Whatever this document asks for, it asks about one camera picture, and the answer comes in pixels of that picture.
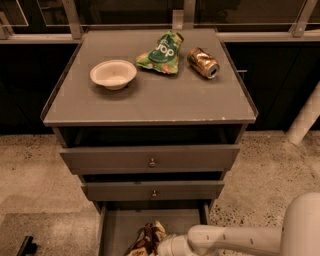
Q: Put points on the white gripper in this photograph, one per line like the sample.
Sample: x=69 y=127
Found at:
x=169 y=248

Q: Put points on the brown chip bag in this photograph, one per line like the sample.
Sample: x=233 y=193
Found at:
x=148 y=240

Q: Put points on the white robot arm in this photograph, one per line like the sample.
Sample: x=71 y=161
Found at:
x=299 y=235

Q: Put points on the grey middle drawer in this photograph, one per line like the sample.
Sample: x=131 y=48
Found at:
x=152 y=190

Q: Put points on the grey drawer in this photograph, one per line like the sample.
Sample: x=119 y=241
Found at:
x=152 y=190
x=149 y=159
x=121 y=222

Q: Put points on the grey bottom drawer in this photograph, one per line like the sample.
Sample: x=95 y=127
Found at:
x=121 y=222

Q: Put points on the grey top drawer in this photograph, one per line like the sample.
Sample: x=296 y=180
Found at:
x=149 y=159

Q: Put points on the grey drawer cabinet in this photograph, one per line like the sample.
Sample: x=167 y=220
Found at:
x=152 y=110

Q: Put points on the green chip bag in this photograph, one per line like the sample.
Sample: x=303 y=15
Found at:
x=164 y=58

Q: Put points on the black object on floor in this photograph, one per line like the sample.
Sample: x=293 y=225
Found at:
x=28 y=247

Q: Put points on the white paper bowl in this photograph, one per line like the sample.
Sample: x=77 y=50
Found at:
x=113 y=74

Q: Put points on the crushed gold soda can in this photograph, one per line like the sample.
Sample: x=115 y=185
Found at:
x=205 y=64

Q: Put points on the white table leg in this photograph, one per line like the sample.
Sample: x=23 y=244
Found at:
x=307 y=116

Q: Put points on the metal railing frame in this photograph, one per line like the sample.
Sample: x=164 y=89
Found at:
x=65 y=21

